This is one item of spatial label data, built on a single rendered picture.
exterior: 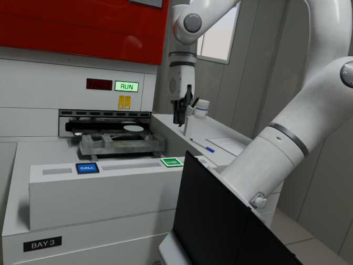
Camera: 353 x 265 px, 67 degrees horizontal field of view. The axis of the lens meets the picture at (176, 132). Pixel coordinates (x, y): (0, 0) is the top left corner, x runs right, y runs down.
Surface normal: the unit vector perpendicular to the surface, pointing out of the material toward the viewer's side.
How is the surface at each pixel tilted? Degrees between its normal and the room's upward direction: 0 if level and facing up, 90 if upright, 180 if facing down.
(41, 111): 90
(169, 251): 0
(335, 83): 89
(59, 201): 90
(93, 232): 90
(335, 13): 65
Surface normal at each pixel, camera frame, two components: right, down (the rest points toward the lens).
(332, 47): -0.22, 0.62
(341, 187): -0.90, 0.00
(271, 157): -0.15, -0.21
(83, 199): 0.44, 0.33
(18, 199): 0.14, -0.94
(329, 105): -0.48, 0.34
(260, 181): 0.03, -0.03
